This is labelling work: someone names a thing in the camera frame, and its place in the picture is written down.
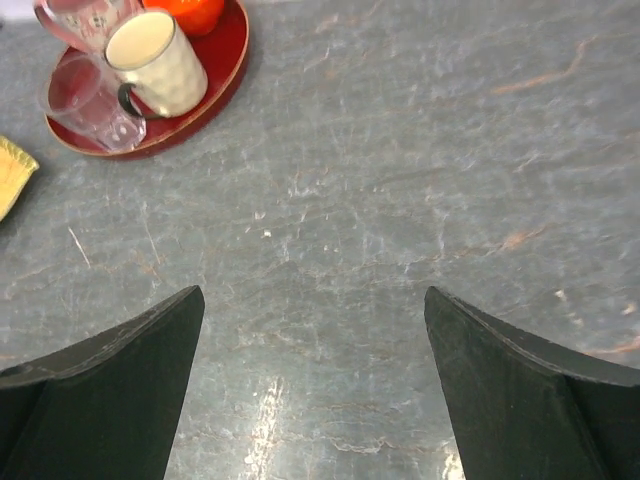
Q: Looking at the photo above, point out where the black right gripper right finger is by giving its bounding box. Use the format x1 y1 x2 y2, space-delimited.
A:
424 286 639 479

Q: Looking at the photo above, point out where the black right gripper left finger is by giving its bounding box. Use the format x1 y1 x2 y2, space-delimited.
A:
1 285 204 479

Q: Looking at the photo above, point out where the yellow bamboo tray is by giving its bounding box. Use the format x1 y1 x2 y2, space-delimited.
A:
0 136 40 220

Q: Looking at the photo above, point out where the cream ceramic mug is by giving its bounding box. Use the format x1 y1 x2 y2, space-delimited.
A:
103 9 208 120

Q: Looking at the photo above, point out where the round red tray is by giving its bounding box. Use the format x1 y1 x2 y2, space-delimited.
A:
44 1 250 159

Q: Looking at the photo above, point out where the pink floral mug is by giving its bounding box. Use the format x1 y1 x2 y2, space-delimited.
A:
33 0 143 54

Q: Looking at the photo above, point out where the orange bowl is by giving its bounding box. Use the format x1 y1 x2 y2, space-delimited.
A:
142 0 225 36

